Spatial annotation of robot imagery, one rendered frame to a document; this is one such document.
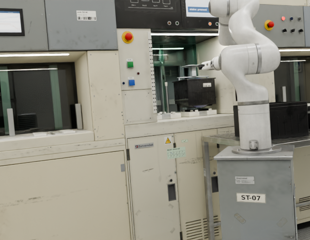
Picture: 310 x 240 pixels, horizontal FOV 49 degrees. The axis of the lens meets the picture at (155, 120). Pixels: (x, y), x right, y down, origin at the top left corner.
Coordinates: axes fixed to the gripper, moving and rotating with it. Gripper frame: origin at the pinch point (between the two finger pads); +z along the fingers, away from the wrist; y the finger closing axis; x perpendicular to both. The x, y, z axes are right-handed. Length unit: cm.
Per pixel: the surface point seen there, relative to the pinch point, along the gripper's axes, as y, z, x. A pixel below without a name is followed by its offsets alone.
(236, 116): -5, -39, -32
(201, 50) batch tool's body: 15.5, 28.0, 15.3
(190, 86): -8.1, 4.6, -12.3
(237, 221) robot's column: -43, -89, -67
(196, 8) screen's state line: -11.4, -15.2, 32.9
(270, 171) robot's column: -34, -98, -48
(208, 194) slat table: -15, -20, -77
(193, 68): 0.0, 12.9, 0.3
